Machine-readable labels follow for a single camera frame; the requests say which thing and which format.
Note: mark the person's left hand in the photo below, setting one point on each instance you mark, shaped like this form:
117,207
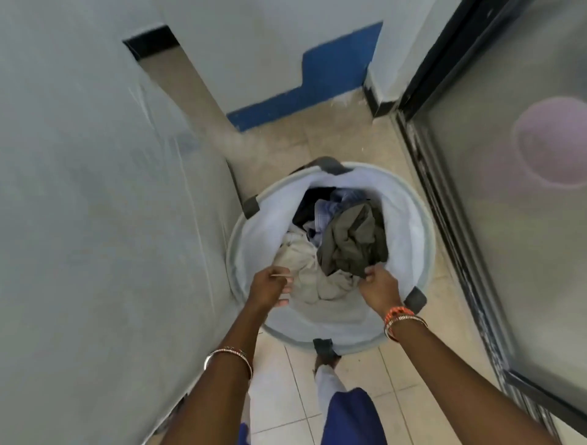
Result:
270,289

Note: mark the person's right hand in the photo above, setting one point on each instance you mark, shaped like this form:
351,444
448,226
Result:
380,291

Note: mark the white shirt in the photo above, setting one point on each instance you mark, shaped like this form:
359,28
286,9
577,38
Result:
312,279

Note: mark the khaki olive trousers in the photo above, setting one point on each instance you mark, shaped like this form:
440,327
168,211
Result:
353,238

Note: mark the white round laundry basket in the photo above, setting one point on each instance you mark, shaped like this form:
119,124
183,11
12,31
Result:
403,229

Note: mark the blue plaid shirt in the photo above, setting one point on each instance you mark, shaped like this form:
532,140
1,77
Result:
325,215

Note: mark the cream and blue washing machine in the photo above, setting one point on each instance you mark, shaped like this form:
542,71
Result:
91,229

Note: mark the person's left forearm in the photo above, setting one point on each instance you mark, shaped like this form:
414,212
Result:
215,394

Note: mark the person's right forearm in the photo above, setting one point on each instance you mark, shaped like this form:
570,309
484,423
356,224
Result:
458,389

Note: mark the person's foot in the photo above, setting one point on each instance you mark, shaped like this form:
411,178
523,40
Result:
329,362

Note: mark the thin beaded bangle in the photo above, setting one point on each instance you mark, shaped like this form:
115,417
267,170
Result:
229,350
408,317

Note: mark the white trouser leg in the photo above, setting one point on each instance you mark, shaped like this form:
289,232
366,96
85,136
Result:
330,389

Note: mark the lavender blue tunic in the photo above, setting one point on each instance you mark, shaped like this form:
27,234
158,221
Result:
353,422

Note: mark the black framed glass door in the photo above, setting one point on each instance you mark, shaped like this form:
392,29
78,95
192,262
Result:
481,183

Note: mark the pink plastic bucket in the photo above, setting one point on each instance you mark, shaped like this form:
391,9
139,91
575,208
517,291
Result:
555,142

